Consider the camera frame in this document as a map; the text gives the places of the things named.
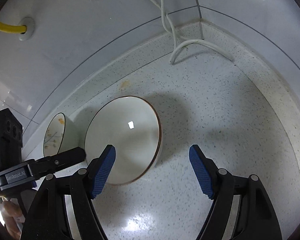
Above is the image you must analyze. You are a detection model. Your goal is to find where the white cable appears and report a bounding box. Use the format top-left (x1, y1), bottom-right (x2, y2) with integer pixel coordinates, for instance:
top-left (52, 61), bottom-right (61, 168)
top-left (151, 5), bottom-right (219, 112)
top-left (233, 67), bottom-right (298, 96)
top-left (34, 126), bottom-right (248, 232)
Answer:
top-left (131, 0), bottom-right (235, 66)

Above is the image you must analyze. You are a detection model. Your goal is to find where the yellow cable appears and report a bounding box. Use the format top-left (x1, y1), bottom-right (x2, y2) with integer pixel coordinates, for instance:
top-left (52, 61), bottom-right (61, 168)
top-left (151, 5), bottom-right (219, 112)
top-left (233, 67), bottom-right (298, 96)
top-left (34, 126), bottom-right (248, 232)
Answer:
top-left (0, 18), bottom-right (28, 34)

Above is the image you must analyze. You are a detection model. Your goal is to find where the white bowl with brown rim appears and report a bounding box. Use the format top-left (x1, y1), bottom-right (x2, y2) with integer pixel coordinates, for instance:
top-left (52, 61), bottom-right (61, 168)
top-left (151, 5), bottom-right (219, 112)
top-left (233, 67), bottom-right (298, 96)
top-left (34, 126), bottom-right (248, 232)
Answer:
top-left (84, 96), bottom-right (162, 186)

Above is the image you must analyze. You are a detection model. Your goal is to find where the cream bowl with floral print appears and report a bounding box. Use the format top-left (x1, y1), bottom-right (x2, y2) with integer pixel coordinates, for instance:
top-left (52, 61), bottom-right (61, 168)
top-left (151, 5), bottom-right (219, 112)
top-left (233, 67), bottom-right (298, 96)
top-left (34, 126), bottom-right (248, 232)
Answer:
top-left (43, 113), bottom-right (65, 157)

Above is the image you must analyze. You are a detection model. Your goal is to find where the person's left hand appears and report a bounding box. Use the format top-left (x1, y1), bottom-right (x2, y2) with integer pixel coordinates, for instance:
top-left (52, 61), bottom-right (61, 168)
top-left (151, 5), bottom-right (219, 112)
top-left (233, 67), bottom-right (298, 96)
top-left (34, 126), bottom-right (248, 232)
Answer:
top-left (0, 201), bottom-right (23, 239)

